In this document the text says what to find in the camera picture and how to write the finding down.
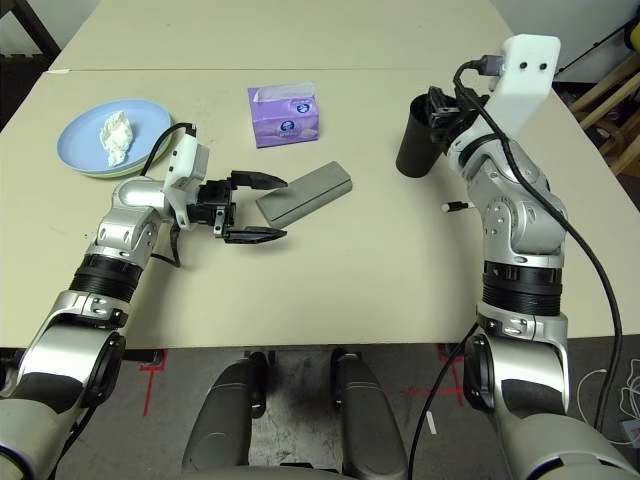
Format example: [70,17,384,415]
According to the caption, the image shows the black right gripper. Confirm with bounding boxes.
[426,86,484,146]

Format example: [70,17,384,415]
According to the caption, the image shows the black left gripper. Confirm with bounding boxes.
[191,171,290,245]

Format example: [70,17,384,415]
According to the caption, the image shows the grey glasses case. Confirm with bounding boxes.
[255,160,355,229]

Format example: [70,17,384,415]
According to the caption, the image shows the white tissue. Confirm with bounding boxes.
[99,111,136,168]

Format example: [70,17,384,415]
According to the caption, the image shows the blue plastic plate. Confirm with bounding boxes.
[55,97,174,177]

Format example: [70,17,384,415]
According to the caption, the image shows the black plastic cup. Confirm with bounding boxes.
[395,94,451,179]

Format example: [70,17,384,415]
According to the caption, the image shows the purple tissue box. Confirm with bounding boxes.
[247,81,321,150]

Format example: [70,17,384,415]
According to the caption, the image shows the green plastic plate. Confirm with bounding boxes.
[74,112,175,181]

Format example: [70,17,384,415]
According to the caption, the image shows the thin black stand rod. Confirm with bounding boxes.
[554,27,626,76]

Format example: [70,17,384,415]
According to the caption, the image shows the wooden rack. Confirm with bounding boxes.
[569,59,640,176]

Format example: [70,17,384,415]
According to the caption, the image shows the black table foot with caster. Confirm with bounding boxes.
[122,349,166,364]

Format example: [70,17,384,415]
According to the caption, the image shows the grey robot left leg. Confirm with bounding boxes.
[182,352,269,474]

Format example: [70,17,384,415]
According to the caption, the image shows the grey robot leg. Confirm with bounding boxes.
[332,348,409,480]
[182,352,269,474]

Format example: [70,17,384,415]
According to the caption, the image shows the grey robot right leg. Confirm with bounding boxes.
[332,348,409,480]

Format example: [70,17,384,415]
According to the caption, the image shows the black foam floor mats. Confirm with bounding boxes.
[0,52,51,131]

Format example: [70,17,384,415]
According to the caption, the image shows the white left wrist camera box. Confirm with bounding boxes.
[162,130,210,230]

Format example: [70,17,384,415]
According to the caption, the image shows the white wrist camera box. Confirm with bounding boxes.
[162,130,210,230]
[487,34,561,139]

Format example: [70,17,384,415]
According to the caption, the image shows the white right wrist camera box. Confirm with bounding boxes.
[487,34,561,139]

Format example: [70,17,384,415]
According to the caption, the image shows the wooden side table black frame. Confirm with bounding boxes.
[0,0,61,56]

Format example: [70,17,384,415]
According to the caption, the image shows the thin white floor cord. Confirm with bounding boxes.
[574,368,640,444]

